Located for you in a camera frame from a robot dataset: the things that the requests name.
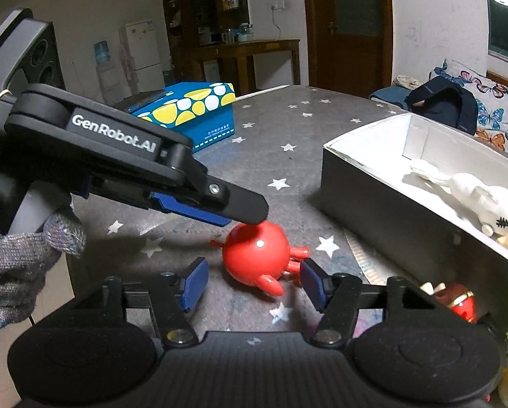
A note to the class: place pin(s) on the water dispenser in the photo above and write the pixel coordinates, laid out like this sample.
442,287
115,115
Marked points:
103,53

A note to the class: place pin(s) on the grey star print tablecloth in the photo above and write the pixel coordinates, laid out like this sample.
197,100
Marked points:
279,170

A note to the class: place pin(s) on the glass kettle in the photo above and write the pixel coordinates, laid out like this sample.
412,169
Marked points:
245,33

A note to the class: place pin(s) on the grey cardboard box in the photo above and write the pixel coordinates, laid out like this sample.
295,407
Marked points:
385,212

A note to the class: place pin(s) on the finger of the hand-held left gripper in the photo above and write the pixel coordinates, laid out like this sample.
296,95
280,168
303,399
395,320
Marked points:
181,209
241,206

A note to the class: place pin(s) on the butterfly print pillow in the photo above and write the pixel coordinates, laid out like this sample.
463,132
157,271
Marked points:
496,106

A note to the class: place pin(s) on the dark wooden cabinet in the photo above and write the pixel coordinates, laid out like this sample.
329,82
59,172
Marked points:
194,8

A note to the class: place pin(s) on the red and brown doll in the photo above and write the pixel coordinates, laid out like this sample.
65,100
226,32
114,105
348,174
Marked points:
460,304

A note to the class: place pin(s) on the white fridge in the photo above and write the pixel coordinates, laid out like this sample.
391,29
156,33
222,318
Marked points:
141,46

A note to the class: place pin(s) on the person's left hand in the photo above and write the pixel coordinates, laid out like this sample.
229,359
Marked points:
16,272

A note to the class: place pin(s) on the wooden side table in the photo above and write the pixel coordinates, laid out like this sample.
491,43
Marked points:
254,46

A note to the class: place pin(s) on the cream cloth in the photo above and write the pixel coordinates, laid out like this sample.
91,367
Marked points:
406,81

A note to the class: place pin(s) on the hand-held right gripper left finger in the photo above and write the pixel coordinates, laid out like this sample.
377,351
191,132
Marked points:
194,282

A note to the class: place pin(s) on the white wall socket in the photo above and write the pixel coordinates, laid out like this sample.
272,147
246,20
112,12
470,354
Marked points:
278,6

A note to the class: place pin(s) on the red octopus toy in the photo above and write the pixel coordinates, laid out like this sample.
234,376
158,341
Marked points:
254,255

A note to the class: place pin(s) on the dark backpack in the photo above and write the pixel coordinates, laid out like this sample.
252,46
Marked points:
445,102

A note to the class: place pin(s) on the white plush rabbit toy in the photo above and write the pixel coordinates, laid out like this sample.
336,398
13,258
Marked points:
491,204

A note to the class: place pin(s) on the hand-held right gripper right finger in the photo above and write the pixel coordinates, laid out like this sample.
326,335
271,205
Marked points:
311,282

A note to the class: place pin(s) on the blue spotted tissue box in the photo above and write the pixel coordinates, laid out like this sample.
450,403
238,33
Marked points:
203,123

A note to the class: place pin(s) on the brown wooden door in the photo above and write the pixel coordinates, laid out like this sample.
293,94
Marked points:
351,59

